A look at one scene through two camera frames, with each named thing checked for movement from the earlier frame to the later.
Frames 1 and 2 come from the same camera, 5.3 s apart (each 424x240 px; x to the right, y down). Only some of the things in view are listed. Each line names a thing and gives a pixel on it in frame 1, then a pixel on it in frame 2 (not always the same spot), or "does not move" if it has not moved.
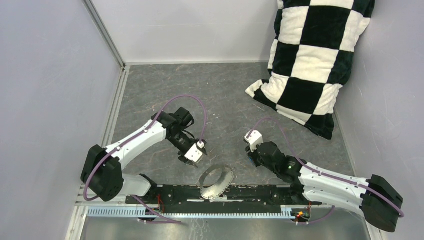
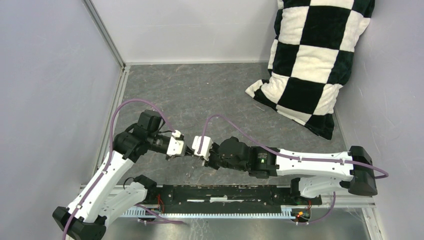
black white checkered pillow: x=310 y=58 does not move
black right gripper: x=251 y=155 → x=209 y=163
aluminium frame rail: x=123 y=66 does not move
